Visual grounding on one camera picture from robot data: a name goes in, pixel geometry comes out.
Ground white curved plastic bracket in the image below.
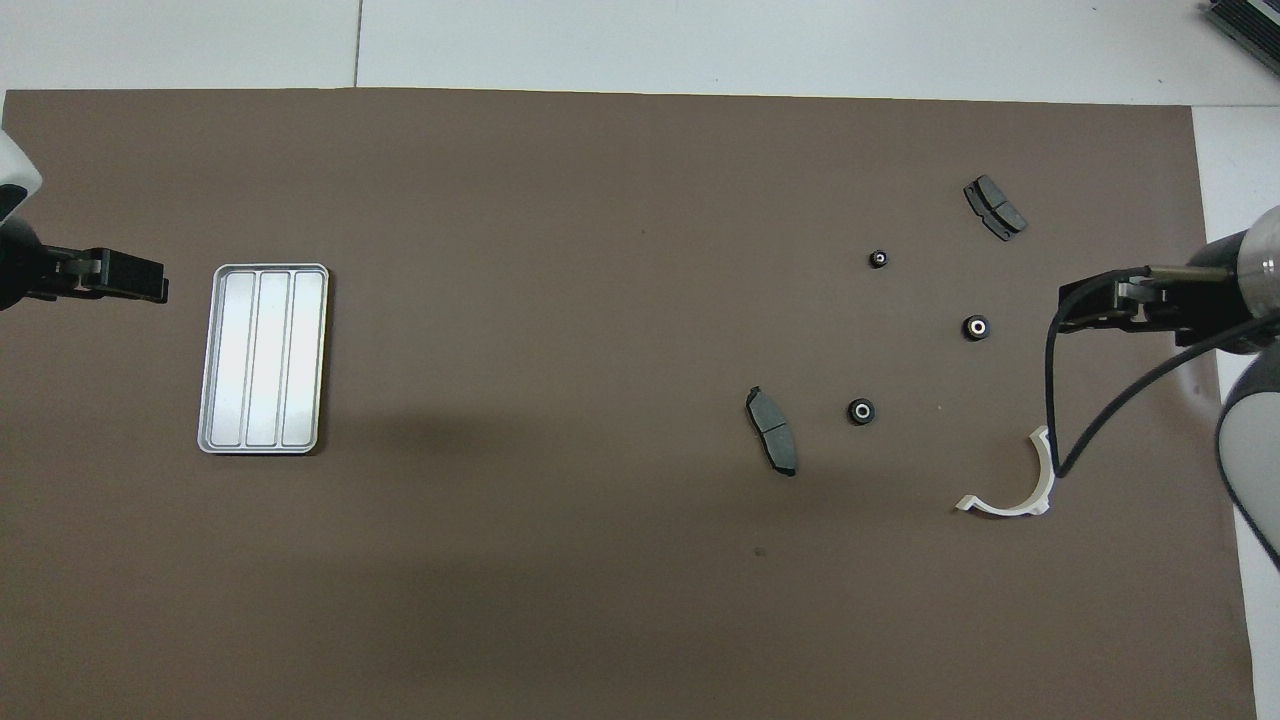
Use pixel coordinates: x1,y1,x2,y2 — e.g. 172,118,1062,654
955,425,1057,518

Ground brown table mat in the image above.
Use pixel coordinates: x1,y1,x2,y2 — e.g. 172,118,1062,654
0,88,1259,720

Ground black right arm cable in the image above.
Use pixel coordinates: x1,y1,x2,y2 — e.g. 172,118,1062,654
1043,264,1280,481

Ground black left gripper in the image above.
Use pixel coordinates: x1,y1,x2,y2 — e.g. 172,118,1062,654
0,218,169,311

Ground long grey brake pad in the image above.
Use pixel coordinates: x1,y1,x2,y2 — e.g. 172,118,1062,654
745,386,799,478

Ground silver metal tray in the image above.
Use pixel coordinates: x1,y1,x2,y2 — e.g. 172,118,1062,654
197,263,331,456

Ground short grey brake pad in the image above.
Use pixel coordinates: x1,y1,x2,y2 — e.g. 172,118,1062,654
963,175,1029,243

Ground dark keyboard device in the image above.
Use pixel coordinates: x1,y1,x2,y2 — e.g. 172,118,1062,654
1205,0,1280,76

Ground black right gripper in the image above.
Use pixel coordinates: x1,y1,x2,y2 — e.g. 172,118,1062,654
1060,278,1266,349

